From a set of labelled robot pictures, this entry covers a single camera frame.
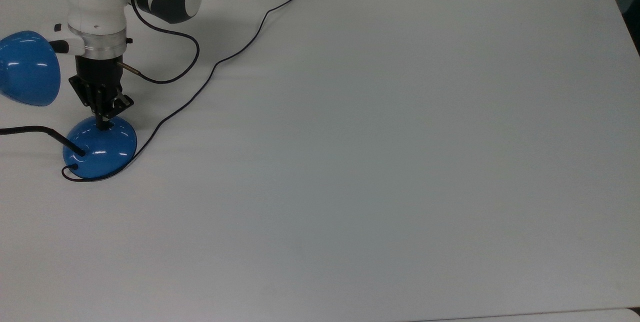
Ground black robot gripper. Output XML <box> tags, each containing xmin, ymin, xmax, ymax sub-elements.
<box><xmin>68</xmin><ymin>54</ymin><xmax>135</xmax><ymax>131</ymax></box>

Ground blue desk lamp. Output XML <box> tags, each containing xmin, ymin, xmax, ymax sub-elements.
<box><xmin>0</xmin><ymin>30</ymin><xmax>138</xmax><ymax>180</ymax></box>

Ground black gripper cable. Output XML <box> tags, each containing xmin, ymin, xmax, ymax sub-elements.
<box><xmin>117</xmin><ymin>0</ymin><xmax>201</xmax><ymax>85</ymax></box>

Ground black lamp power cable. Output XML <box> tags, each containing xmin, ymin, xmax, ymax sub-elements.
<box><xmin>61</xmin><ymin>0</ymin><xmax>332</xmax><ymax>182</ymax></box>

